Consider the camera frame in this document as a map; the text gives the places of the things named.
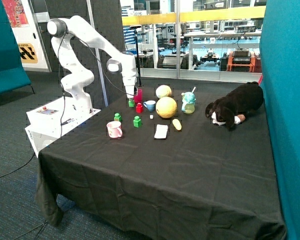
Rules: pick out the dark brown plush dog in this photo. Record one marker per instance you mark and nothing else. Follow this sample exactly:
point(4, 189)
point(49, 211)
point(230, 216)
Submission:
point(242, 100)

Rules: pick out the large yellow textured ball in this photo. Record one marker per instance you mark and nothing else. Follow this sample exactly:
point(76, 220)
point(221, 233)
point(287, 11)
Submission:
point(166, 107)

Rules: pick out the pale yellow small ball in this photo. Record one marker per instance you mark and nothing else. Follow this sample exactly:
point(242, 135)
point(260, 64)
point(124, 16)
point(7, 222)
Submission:
point(163, 91)

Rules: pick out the black tripod stand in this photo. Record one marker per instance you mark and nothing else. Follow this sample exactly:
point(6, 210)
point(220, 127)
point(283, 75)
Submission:
point(134, 28)

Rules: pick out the red block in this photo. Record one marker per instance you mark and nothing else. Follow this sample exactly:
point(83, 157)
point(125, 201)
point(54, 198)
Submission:
point(139, 108)

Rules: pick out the teal sofa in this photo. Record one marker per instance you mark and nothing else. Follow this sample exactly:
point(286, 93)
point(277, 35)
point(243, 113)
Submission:
point(12, 73)

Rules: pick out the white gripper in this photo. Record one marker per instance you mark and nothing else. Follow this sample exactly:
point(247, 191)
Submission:
point(129, 83)

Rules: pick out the blue cup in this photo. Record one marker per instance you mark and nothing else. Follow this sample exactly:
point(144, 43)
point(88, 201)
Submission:
point(150, 105)

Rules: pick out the white folded cloth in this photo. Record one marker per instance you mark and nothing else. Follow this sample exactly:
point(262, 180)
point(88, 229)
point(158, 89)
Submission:
point(161, 131)

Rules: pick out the green sippy cup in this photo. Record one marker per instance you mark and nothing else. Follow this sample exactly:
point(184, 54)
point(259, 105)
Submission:
point(188, 101)

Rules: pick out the magenta plastic cup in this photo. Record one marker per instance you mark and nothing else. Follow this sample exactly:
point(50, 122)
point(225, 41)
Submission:
point(138, 97)

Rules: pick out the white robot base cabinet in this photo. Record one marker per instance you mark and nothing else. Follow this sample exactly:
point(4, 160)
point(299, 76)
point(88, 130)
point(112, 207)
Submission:
point(50, 121)

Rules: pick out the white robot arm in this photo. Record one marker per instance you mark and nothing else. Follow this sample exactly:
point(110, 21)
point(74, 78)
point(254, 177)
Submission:
point(72, 39)

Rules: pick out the black tablecloth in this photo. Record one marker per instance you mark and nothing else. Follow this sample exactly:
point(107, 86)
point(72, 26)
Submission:
point(201, 183)

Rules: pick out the green block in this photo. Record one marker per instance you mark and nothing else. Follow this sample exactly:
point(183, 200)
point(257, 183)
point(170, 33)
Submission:
point(131, 103)
point(137, 122)
point(117, 117)

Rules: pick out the pink mug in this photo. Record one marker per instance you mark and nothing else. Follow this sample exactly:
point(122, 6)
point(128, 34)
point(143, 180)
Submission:
point(114, 129)

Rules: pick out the yellow toy banana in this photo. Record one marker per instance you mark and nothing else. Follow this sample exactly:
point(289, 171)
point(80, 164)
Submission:
point(177, 124)

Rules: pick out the green block front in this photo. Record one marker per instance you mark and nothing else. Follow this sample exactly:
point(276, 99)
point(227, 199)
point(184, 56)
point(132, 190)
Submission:
point(137, 122)

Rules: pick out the teal partition wall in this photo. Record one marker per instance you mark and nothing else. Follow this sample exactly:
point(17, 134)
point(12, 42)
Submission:
point(280, 61)

